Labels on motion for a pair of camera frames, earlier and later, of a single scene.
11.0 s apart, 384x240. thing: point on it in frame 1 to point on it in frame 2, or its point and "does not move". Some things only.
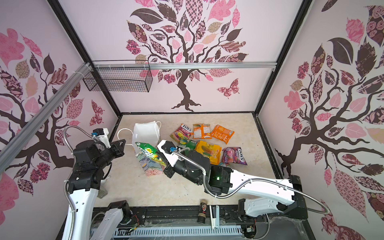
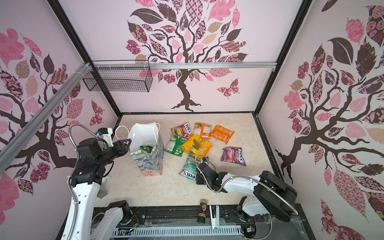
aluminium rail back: (183, 66) does not move
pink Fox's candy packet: (232, 154) does not move
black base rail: (293, 226) does not move
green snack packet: (191, 144) to (174, 146)
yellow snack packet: (213, 151) to (195, 146)
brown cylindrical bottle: (202, 214) does not move
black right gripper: (170, 171) to (198, 178)
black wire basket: (129, 79) does not move
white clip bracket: (215, 221) does not move
